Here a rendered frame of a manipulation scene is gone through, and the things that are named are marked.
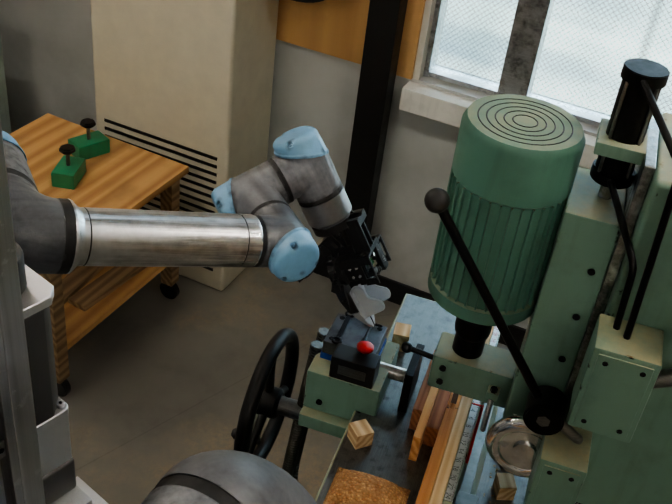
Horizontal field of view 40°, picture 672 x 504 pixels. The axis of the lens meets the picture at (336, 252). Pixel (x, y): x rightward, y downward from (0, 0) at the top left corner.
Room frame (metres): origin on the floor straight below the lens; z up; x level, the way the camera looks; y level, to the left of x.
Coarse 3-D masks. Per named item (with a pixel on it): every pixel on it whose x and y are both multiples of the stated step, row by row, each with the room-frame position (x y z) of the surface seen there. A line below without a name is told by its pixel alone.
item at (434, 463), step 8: (448, 408) 1.18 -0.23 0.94; (448, 424) 1.14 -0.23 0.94; (440, 432) 1.12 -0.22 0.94; (448, 432) 1.12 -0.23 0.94; (440, 440) 1.10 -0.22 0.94; (440, 448) 1.09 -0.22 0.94; (432, 456) 1.07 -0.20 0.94; (440, 456) 1.07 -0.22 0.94; (432, 464) 1.05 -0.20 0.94; (440, 464) 1.05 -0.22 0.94; (432, 472) 1.03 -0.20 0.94; (424, 480) 1.01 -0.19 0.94; (432, 480) 1.01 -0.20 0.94; (424, 488) 1.00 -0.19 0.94; (432, 488) 1.00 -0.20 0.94; (424, 496) 0.98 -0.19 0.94
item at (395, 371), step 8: (416, 360) 1.23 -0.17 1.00; (392, 368) 1.24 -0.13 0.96; (400, 368) 1.24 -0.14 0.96; (408, 368) 1.21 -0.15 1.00; (416, 368) 1.21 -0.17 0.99; (392, 376) 1.23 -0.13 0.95; (400, 376) 1.23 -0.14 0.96; (408, 376) 1.19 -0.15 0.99; (416, 376) 1.24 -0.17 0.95; (408, 384) 1.19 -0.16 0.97; (408, 392) 1.19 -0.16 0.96; (400, 400) 1.19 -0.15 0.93; (408, 400) 1.20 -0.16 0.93; (400, 408) 1.19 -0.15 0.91
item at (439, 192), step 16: (432, 192) 1.07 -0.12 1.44; (432, 208) 1.06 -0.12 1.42; (448, 224) 1.06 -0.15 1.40; (464, 256) 1.05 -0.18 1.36; (480, 288) 1.05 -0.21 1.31; (496, 320) 1.04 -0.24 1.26; (512, 336) 1.04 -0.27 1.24; (512, 352) 1.03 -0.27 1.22; (528, 368) 1.03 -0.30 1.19; (528, 384) 1.02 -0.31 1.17; (528, 400) 1.03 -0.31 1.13; (544, 400) 1.01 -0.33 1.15; (560, 400) 1.02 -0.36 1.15; (528, 416) 1.00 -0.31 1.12; (544, 416) 1.00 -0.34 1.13; (560, 416) 0.99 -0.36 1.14; (544, 432) 0.99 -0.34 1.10; (576, 432) 1.01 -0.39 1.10
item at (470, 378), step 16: (448, 336) 1.22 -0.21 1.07; (448, 352) 1.18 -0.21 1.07; (496, 352) 1.20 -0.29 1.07; (432, 368) 1.17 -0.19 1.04; (448, 368) 1.16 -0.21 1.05; (464, 368) 1.15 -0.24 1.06; (480, 368) 1.15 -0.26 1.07; (496, 368) 1.16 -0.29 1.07; (512, 368) 1.16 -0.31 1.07; (432, 384) 1.17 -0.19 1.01; (448, 384) 1.16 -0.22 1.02; (464, 384) 1.15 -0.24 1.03; (480, 384) 1.15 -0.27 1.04; (496, 384) 1.14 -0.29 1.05; (480, 400) 1.15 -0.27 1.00
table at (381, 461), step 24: (408, 312) 1.48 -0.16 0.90; (432, 312) 1.49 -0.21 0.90; (432, 336) 1.42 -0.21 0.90; (408, 360) 1.34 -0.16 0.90; (312, 408) 1.21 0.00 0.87; (384, 408) 1.20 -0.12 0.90; (408, 408) 1.21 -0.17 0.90; (336, 432) 1.17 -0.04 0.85; (384, 432) 1.14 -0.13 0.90; (408, 432) 1.15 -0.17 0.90; (336, 456) 1.07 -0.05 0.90; (360, 456) 1.08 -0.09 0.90; (384, 456) 1.09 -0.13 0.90; (408, 456) 1.09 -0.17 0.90; (408, 480) 1.04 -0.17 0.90
